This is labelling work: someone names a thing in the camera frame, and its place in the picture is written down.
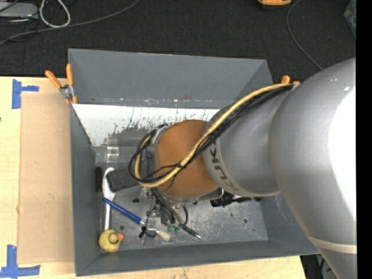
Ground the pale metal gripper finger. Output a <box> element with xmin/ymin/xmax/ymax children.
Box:
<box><xmin>144</xmin><ymin>227</ymin><xmax>171</xmax><ymax>242</ymax></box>

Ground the blue pen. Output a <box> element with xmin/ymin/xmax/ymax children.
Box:
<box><xmin>102</xmin><ymin>197</ymin><xmax>145</xmax><ymax>227</ymax></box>

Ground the yellow toy duck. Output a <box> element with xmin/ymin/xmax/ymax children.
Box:
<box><xmin>98</xmin><ymin>228</ymin><xmax>124</xmax><ymax>253</ymax></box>

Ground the black narrow block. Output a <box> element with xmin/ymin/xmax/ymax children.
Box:
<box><xmin>95</xmin><ymin>166</ymin><xmax>103</xmax><ymax>192</ymax></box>

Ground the clear plastic cup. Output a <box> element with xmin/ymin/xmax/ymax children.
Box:
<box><xmin>93</xmin><ymin>145</ymin><xmax>121</xmax><ymax>164</ymax></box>

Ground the brown cardboard board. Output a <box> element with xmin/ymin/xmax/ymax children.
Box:
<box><xmin>16</xmin><ymin>93</ymin><xmax>76</xmax><ymax>264</ymax></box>

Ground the grey metal bin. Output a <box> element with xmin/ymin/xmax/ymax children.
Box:
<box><xmin>67</xmin><ymin>48</ymin><xmax>320</xmax><ymax>277</ymax></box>

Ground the white-handled black brush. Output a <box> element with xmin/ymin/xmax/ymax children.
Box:
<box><xmin>102</xmin><ymin>166</ymin><xmax>143</xmax><ymax>233</ymax></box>

